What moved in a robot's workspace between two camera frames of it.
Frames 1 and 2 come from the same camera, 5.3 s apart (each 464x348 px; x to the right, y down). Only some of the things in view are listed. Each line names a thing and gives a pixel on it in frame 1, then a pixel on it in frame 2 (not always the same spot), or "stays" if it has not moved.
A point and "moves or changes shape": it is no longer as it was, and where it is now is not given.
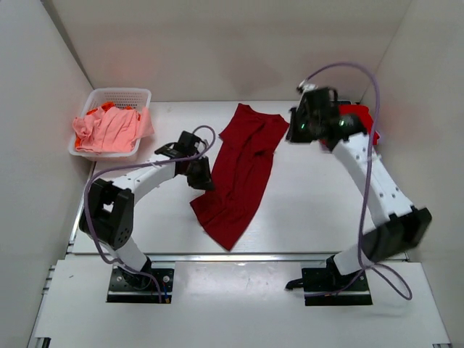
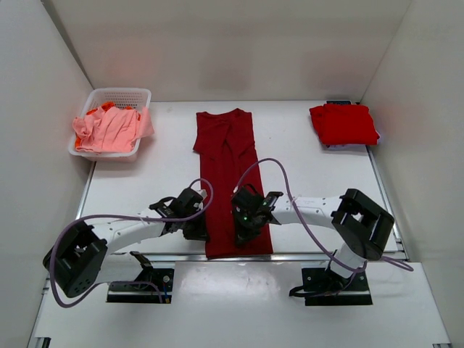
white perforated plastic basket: (137, 98) stays
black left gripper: (200, 175) to (196, 230)
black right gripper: (299, 127) to (245, 232)
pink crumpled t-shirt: (114, 130) stays
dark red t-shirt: (243, 167) moves or changes shape
